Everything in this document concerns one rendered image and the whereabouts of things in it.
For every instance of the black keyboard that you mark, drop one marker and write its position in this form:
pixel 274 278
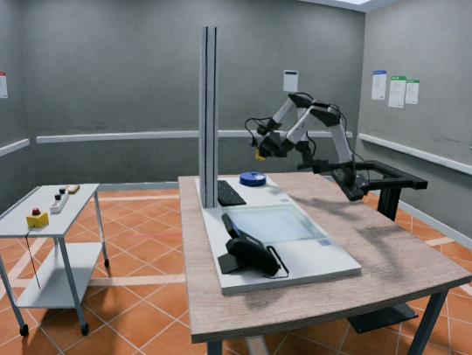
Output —
pixel 227 196

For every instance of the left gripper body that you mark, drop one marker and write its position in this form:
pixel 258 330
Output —
pixel 262 150

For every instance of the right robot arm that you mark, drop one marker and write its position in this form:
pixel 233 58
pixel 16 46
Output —
pixel 275 122

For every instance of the black desk telephone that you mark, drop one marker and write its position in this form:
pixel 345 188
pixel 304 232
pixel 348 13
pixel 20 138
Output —
pixel 246 250

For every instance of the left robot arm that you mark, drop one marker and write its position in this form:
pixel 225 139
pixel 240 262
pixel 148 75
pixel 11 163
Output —
pixel 330 118

